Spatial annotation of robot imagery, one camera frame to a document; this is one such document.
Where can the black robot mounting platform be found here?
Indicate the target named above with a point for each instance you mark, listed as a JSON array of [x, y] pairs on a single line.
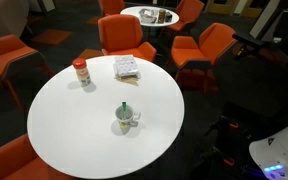
[[247, 113]]

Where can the silver foil tray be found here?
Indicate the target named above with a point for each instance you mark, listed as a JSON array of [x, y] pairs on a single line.
[[148, 16]]

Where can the wooden door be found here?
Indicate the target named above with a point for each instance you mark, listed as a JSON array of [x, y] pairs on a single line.
[[221, 6], [251, 8]]

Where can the green and white marker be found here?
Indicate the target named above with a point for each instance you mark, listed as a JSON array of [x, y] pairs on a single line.
[[124, 106]]

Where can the white cardboard box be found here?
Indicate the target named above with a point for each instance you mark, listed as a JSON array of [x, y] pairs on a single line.
[[126, 66]]

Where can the small dark cup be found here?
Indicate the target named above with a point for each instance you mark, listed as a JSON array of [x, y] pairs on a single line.
[[168, 17]]

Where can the small white round table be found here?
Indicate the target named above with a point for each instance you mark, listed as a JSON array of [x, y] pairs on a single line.
[[132, 13]]

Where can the dark monitor screen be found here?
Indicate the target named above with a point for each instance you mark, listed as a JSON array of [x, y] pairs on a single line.
[[285, 23]]

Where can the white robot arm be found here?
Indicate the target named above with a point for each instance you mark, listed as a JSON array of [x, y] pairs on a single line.
[[284, 150]]

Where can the white mug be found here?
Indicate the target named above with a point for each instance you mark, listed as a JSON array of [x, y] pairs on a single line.
[[125, 122]]

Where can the wooden stir sticks bundle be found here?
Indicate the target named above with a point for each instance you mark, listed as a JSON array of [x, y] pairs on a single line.
[[128, 81]]

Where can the dark jar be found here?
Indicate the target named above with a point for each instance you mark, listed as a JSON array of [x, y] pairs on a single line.
[[161, 16]]

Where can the orange armchair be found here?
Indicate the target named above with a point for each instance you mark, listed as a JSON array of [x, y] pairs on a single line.
[[190, 11], [214, 40], [7, 53], [14, 163], [112, 6], [120, 33]]

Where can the jar with red lid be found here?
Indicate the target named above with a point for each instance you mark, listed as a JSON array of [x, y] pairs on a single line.
[[83, 76]]

